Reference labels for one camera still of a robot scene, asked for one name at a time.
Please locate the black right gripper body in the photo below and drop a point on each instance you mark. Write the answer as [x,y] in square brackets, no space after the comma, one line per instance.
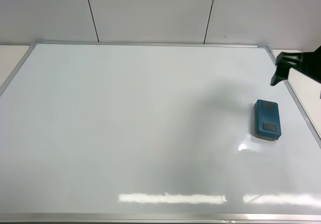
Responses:
[311,64]

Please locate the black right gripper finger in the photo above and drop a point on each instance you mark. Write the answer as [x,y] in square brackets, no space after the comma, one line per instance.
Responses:
[284,62]

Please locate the blue board eraser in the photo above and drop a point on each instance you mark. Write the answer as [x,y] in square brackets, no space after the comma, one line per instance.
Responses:
[267,120]

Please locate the white aluminium-framed whiteboard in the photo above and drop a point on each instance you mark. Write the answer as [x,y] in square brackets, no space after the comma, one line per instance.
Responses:
[149,133]

